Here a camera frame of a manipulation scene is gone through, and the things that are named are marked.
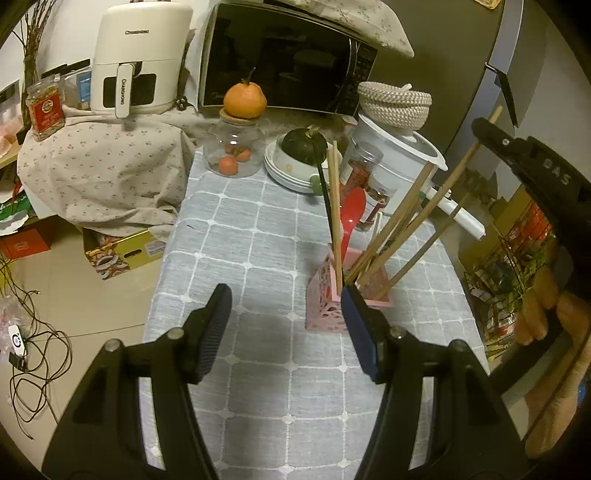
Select pink perforated utensil basket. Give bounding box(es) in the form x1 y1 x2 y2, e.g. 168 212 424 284
305 247 394 334

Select woven lidded basket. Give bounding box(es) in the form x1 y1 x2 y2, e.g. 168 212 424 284
357 80 433 134

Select folded floral cloth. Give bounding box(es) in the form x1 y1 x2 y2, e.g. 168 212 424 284
272 0 415 58

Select dark grey refrigerator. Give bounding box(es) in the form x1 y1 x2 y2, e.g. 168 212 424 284
365 0 555 204

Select blue label clear container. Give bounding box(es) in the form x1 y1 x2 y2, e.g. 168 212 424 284
60 65 93 112

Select white electric cooking pot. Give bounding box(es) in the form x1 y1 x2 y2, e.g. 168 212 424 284
342 113 486 241

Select white air fryer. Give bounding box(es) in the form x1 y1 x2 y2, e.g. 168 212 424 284
90 0 194 118

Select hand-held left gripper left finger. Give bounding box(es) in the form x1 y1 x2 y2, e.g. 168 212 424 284
41 282 234 480

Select brown cardboard box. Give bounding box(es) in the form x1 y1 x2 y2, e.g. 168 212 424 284
462 185 532 278

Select orange snack bag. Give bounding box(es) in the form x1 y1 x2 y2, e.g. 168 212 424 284
526 203 555 241

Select black microwave oven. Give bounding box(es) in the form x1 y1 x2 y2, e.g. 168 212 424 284
198 2 379 117

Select red label nut jar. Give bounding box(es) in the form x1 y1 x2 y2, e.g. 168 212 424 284
25 78 66 141

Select green leafy vegetable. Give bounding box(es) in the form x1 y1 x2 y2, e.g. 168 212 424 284
517 249 555 287

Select large orange with stem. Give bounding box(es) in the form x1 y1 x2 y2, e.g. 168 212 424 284
223 68 267 119

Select pink cloth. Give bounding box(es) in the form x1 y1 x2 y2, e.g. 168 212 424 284
0 106 24 158

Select clear glass jar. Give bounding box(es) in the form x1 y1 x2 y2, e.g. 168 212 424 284
203 108 267 178

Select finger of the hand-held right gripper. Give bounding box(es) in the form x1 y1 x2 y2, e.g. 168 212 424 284
472 117 532 162

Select black wire rack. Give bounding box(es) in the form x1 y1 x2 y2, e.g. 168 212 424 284
464 222 559 365

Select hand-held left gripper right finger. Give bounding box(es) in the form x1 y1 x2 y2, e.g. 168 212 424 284
341 282 532 480

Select person's right hand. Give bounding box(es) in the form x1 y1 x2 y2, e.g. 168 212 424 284
515 265 591 457

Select red plastic spoon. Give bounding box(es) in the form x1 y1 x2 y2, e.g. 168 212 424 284
338 187 368 252

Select yellow patterned carton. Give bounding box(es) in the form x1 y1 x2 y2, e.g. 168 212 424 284
84 228 166 281

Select dry twig bundle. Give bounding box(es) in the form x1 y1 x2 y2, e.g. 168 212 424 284
9 0 56 84

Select green pumpkin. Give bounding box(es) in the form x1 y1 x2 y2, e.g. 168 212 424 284
281 128 328 164

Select tangled floor cables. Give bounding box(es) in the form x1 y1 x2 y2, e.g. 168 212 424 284
0 256 75 439

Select red label dried fruit jar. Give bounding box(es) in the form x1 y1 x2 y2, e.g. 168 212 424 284
358 175 391 232

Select clear plastic bag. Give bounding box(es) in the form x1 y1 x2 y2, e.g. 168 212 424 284
0 295 31 370

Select tall red spice jar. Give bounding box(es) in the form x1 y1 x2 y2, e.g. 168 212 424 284
339 141 384 195

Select grey checked tablecloth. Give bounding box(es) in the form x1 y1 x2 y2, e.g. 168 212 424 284
139 148 490 480

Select red gift box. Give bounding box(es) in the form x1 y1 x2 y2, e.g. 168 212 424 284
0 225 51 261

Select draped floral cloth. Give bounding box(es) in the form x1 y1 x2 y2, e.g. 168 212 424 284
17 99 204 241

